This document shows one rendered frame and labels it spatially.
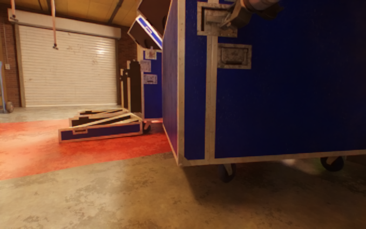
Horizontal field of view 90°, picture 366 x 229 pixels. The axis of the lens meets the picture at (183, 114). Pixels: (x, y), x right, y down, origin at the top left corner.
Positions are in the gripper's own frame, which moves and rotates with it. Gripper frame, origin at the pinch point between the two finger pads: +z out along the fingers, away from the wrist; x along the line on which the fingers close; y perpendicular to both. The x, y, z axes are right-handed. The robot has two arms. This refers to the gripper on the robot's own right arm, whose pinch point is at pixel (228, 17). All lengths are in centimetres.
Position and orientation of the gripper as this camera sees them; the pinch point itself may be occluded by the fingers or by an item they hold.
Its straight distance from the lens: 83.4
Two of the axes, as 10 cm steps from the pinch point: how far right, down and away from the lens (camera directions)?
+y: -8.8, -3.6, -3.1
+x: -3.8, 9.3, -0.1
